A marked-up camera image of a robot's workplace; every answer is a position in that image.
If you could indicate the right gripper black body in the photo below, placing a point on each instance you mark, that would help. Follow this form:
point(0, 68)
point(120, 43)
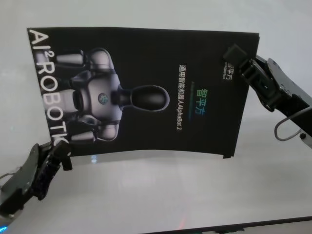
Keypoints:
point(287, 97)

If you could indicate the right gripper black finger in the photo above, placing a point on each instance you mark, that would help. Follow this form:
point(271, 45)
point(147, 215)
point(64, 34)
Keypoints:
point(234, 53)

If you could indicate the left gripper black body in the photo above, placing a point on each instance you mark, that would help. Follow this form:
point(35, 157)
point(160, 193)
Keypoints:
point(22, 178)

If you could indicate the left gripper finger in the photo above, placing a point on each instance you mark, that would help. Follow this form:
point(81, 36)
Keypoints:
point(52, 165)

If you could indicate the black robot print poster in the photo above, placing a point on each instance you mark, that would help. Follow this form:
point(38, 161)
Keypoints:
point(146, 61)

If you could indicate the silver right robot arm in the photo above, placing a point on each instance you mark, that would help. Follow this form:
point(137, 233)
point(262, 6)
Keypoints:
point(307, 142)

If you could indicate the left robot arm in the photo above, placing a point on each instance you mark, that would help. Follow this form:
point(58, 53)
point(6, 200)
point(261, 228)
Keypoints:
point(3, 224)

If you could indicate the short black tape strip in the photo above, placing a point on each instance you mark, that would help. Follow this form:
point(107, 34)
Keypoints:
point(67, 164)
point(228, 157)

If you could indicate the dark teal object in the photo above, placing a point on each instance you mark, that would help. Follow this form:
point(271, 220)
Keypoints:
point(226, 231)

